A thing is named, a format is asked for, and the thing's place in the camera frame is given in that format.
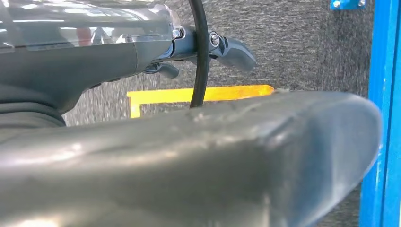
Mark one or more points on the blue metal shelf rack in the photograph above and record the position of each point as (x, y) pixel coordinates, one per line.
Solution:
(382, 94)

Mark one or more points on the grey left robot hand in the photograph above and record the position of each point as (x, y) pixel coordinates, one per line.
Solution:
(188, 172)

